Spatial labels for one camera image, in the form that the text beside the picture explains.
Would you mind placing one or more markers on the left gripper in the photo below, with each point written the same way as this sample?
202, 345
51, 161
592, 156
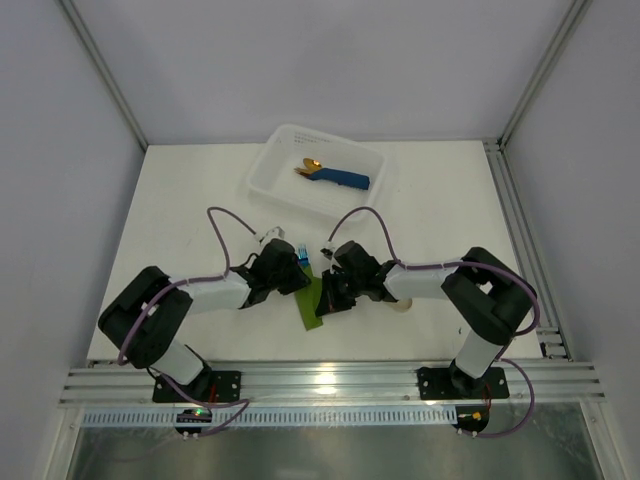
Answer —
295, 279

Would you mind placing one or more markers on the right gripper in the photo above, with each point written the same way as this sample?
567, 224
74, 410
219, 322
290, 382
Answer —
334, 290

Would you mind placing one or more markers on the iridescent blue fork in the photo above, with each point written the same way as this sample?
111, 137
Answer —
303, 256

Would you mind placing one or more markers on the green paper napkin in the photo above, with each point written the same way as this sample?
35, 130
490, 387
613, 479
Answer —
307, 300

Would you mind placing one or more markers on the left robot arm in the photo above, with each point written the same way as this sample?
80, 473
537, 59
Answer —
144, 319

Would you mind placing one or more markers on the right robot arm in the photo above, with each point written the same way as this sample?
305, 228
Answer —
491, 298

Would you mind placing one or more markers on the blue rolled napkin bundle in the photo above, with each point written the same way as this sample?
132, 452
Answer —
342, 178

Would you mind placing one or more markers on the gold utensils in bundle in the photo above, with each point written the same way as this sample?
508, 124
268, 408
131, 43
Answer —
308, 168

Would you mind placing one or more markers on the white plastic basket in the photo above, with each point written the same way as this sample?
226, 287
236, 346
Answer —
272, 175

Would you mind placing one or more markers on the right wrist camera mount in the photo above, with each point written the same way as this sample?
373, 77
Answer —
328, 250

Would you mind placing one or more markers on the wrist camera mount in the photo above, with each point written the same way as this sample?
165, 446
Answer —
263, 238
328, 250

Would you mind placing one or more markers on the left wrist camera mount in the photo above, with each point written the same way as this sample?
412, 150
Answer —
263, 238

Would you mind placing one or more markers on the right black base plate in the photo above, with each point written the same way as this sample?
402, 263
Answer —
447, 383

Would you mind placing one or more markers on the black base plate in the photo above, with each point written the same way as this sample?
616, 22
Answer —
225, 386
447, 383

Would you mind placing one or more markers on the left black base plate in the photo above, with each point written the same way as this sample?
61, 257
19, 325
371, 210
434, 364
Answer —
225, 386

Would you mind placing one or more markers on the white slotted cable duct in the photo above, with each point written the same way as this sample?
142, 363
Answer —
272, 416

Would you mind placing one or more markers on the aluminium right side rail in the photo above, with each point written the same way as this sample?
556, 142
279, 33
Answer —
549, 332

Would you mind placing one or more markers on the aluminium rail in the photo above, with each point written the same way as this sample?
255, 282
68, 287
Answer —
333, 383
549, 332

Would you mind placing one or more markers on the aluminium front rail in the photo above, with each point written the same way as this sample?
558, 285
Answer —
333, 383

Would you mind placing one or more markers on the left frame post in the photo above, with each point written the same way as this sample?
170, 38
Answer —
90, 47

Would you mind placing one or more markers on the frame post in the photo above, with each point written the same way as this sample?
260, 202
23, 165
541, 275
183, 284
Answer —
558, 43
90, 47

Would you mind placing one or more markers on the right frame post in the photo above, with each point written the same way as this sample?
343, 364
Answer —
558, 43

